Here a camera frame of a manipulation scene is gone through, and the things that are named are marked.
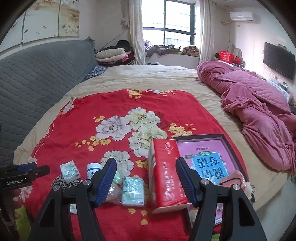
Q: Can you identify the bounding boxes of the black wall television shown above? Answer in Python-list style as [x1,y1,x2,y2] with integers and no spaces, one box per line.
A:
[263,42,295,80]

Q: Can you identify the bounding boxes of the grey quilted headboard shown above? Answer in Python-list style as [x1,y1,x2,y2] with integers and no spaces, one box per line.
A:
[1,38,97,167]

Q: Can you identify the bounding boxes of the window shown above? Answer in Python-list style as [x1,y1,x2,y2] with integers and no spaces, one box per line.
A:
[142,0,196,48]

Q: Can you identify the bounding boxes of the red floral blanket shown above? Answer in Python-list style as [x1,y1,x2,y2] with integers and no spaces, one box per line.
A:
[20,89,246,240]

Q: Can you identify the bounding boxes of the person's left hand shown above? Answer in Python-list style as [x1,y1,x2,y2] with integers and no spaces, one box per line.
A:
[7,189,23,219]

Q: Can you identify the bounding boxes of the white air conditioner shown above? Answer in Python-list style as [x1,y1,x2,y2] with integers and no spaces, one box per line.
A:
[230,11,255,22]

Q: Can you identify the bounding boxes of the blue patterned pillow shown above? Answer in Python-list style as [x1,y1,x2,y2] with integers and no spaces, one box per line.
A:
[84,65,107,81]

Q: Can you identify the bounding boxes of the wall painting panels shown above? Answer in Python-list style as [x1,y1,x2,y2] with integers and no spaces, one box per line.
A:
[1,0,80,51]

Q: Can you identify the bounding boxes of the plush bear pink dress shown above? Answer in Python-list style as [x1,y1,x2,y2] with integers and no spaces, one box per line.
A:
[242,181,254,200]

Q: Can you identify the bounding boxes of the white curtain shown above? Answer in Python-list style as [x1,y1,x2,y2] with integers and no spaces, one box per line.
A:
[128,0,145,65]
[199,0,215,63]

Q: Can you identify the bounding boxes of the small white tissue pack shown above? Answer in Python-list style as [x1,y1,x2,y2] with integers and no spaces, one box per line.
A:
[60,160,81,184]

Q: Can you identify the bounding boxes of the green floral tissue pack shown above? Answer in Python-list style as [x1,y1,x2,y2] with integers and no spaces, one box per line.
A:
[121,177,145,207]

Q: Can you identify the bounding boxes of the folded blankets stack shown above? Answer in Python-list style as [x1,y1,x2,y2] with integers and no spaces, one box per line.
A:
[95,40,136,68]

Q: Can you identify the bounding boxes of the red gift bags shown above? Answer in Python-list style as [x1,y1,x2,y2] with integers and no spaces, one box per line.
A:
[219,45,243,66]

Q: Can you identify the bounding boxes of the beige bed sheet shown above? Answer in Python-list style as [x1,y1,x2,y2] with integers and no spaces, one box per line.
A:
[13,65,290,210]

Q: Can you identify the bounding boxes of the pink book in tray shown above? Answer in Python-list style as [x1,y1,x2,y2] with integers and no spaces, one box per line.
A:
[176,139,243,225]

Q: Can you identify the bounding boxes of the clothes on window sill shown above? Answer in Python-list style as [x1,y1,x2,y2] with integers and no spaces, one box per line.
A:
[146,45,200,58]

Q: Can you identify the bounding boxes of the right white curtain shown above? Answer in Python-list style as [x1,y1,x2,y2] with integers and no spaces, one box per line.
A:
[199,0,215,63]

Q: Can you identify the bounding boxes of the green item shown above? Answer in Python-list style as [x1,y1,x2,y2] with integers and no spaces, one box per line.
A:
[113,171,122,186]

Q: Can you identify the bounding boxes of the leopard print cloth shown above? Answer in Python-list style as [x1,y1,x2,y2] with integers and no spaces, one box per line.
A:
[51,175,82,189]

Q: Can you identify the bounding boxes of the pink ball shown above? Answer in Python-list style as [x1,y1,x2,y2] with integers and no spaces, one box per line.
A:
[105,183,122,205]

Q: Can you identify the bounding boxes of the dark shallow box tray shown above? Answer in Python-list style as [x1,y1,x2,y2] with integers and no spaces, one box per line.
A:
[173,133,256,227]

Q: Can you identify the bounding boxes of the white supplement bottle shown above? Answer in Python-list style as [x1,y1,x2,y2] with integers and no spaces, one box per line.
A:
[86,163,102,180]

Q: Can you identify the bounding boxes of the left white curtain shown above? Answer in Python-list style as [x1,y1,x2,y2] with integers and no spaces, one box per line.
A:
[128,0,145,65]

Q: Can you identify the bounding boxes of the pink quilted duvet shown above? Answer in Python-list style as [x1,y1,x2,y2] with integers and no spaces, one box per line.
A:
[197,61,295,174]

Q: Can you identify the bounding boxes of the red tissue pack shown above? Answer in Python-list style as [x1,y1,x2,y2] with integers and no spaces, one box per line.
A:
[148,139,190,214]

